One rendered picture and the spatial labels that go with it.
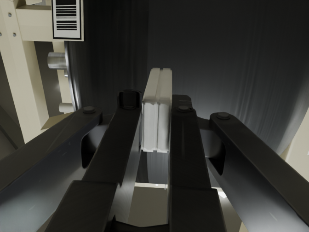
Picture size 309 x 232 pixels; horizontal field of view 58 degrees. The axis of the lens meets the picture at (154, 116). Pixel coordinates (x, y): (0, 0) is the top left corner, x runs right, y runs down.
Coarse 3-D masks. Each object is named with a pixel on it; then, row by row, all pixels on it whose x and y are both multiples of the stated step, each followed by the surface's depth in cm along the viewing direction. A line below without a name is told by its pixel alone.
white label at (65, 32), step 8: (56, 0) 29; (64, 0) 28; (72, 0) 28; (80, 0) 27; (56, 8) 29; (64, 8) 28; (72, 8) 28; (80, 8) 28; (56, 16) 29; (64, 16) 28; (72, 16) 28; (80, 16) 28; (56, 24) 29; (64, 24) 29; (72, 24) 28; (80, 24) 28; (56, 32) 29; (64, 32) 29; (72, 32) 28; (80, 32) 28; (64, 40) 29; (72, 40) 29; (80, 40) 28
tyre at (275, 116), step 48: (96, 0) 27; (144, 0) 26; (192, 0) 26; (240, 0) 26; (288, 0) 26; (96, 48) 28; (144, 48) 27; (192, 48) 27; (240, 48) 27; (288, 48) 27; (96, 96) 31; (192, 96) 29; (240, 96) 29; (288, 96) 29; (288, 144) 38
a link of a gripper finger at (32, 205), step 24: (72, 120) 12; (96, 120) 12; (24, 144) 10; (48, 144) 10; (72, 144) 11; (0, 168) 9; (24, 168) 9; (48, 168) 10; (72, 168) 11; (0, 192) 8; (24, 192) 9; (48, 192) 10; (0, 216) 8; (24, 216) 9; (48, 216) 10
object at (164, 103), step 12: (168, 72) 19; (168, 84) 16; (168, 96) 14; (168, 108) 14; (156, 120) 14; (168, 120) 14; (156, 132) 15; (168, 132) 14; (156, 144) 15; (168, 144) 15
